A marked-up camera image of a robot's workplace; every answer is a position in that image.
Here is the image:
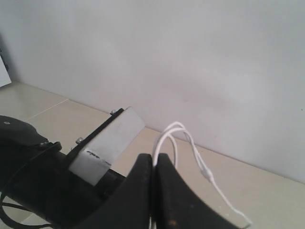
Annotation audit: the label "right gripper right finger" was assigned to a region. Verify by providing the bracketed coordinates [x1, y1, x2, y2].
[153, 153, 238, 229]

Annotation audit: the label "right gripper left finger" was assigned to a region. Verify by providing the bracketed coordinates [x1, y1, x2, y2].
[54, 153, 153, 229]

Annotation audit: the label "white wired earphones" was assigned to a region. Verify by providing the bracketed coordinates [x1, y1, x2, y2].
[152, 122, 253, 229]

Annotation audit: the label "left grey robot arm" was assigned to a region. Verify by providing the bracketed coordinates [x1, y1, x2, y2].
[0, 116, 124, 228]

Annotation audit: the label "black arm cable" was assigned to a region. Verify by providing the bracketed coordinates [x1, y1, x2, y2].
[0, 142, 61, 229]

